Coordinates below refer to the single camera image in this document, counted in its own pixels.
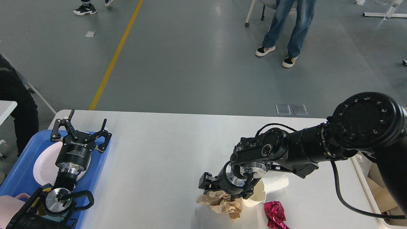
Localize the pink plate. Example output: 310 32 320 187
33 142 92 186

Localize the white paper cup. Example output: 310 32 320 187
242 180 266 207
261 172 289 194

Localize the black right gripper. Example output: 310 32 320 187
198 162 255 199

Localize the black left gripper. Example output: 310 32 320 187
50 109 112 175

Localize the person in blue jeans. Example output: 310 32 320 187
255 0 318 69

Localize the silver foil bag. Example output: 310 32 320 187
355 154 372 176

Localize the light green plate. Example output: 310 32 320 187
40 165 89 186

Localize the white side table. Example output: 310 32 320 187
0 100 17 125

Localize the brown paper ball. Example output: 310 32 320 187
197 191 243 221

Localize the pink mug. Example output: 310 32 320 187
0 193 30 229

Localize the beige plastic bin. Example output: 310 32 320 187
350 157 407 229

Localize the person in black pants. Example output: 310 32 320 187
73 0 97 16

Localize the white stand base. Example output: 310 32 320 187
355 0 407 20

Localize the white rolling stand left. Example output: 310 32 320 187
26 82 57 115

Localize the person in dark clothes left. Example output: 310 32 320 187
0 52 39 186

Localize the red foil wrapper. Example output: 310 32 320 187
263 201 289 229

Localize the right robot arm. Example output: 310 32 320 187
198 92 406 220

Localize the white office chair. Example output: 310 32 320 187
245 0 299 28

